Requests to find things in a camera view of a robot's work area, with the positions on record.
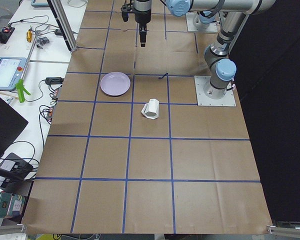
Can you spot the white faceted mug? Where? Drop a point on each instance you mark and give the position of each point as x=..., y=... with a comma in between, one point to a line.
x=151, y=109

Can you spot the aluminium frame post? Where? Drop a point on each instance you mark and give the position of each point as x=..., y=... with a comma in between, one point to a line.
x=63, y=23

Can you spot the teach pendant tablet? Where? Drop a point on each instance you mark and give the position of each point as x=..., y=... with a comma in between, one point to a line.
x=11, y=69

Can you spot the lavender round plate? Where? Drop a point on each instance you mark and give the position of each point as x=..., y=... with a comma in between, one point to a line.
x=115, y=84

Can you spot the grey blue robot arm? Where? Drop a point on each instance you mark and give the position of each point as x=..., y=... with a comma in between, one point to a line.
x=222, y=69
x=205, y=23

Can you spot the yellow handled tool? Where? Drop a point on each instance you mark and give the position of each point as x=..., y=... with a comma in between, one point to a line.
x=29, y=36

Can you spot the black power adapter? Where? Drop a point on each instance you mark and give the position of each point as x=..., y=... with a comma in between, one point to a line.
x=54, y=80

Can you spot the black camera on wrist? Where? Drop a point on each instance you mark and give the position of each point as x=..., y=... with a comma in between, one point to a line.
x=125, y=13

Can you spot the green handled long tool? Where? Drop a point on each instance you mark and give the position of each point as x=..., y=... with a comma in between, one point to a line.
x=19, y=86

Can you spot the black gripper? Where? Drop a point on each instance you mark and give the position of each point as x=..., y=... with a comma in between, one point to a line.
x=142, y=15

